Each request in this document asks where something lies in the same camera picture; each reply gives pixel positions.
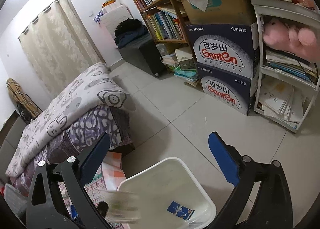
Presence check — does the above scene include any green white paper package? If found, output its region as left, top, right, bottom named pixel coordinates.
left=103, top=191, right=140, bottom=224

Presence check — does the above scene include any blue carton box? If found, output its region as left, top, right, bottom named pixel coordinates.
left=167, top=201, right=195, bottom=220

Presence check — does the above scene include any white plastic trash bin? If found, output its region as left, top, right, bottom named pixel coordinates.
left=118, top=157, right=216, bottom=229

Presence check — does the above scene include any patterned striped tablecloth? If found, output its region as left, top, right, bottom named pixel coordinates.
left=59, top=152, right=128, bottom=228

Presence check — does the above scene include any grey bed headboard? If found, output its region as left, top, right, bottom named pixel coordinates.
left=0, top=111, right=26, bottom=184

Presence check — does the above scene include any lower Ganten water box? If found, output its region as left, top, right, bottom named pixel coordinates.
left=196, top=63, right=258, bottom=115

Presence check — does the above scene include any ganten water box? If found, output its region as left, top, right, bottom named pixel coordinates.
left=196, top=63, right=258, bottom=115
left=186, top=22, right=259, bottom=79

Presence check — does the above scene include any plaid garment on rack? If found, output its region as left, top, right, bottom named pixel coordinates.
left=6, top=78, right=42, bottom=124

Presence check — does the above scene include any white cartoon print quilt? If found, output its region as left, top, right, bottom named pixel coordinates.
left=5, top=62, right=136, bottom=178

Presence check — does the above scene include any cream lace curtain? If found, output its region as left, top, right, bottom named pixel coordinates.
left=18, top=0, right=103, bottom=97

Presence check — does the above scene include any upper Ganten water box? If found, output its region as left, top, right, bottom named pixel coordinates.
left=186, top=22, right=259, bottom=79

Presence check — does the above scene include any pink plush toy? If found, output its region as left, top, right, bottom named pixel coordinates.
left=263, top=18, right=319, bottom=62

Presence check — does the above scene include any books stack on floor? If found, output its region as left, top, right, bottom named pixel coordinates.
left=160, top=47, right=199, bottom=87

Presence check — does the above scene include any black storage bench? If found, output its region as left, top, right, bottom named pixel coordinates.
left=118, top=34, right=167, bottom=77

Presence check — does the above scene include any dark clothes pile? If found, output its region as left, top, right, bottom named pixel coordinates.
left=114, top=18, right=149, bottom=49

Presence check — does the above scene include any white pink drawer cabinet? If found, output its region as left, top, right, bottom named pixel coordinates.
left=94, top=0, right=132, bottom=39

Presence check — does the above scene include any white metal shelf rack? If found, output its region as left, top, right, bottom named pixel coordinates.
left=250, top=0, right=319, bottom=133

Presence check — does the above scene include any wooden bookshelf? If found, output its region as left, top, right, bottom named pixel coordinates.
left=116, top=0, right=198, bottom=73

